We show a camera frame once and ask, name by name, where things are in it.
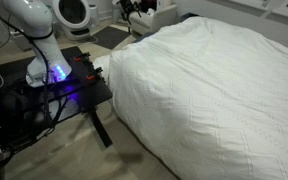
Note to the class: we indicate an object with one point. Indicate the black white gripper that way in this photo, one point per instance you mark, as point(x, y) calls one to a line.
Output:
point(129, 7)

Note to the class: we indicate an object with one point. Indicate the white duvet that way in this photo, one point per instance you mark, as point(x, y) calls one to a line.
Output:
point(208, 98)

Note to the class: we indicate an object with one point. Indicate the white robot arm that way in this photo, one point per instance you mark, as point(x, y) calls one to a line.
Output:
point(36, 21)

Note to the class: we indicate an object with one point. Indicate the dark floor mat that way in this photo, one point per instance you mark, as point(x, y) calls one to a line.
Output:
point(109, 37)

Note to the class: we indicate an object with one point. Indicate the beige armchair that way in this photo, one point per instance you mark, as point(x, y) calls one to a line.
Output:
point(143, 23)

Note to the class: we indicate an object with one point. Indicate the white round appliance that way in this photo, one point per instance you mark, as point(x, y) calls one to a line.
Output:
point(74, 17)

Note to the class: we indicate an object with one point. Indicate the orange black clamp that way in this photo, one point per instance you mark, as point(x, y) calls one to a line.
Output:
point(95, 75)
point(81, 56)

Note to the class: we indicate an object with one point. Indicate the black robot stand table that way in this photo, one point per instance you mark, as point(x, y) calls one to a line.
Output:
point(29, 114)

